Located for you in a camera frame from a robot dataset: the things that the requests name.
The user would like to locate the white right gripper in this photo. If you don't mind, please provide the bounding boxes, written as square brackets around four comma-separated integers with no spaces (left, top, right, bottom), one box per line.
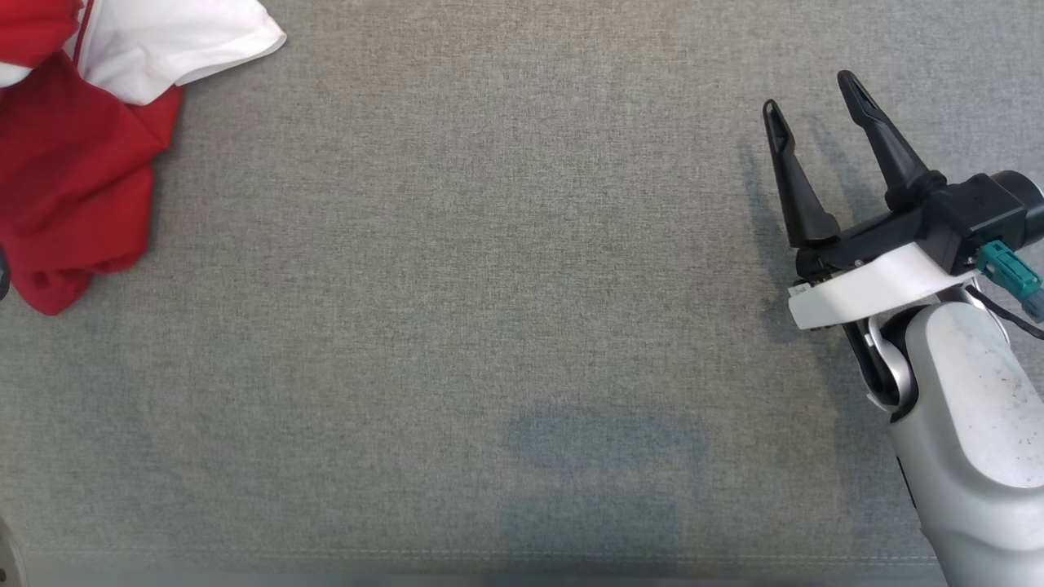
[763,70,980,331]

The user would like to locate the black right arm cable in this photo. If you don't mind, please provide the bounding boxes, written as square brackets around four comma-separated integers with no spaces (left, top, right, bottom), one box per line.
[967,285,1044,342]

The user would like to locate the teal right camera connector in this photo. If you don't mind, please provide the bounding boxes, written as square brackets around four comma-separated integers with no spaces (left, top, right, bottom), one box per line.
[975,240,1044,323]

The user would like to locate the red and white jersey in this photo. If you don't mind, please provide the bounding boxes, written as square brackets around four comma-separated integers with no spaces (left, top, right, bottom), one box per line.
[0,0,287,317]

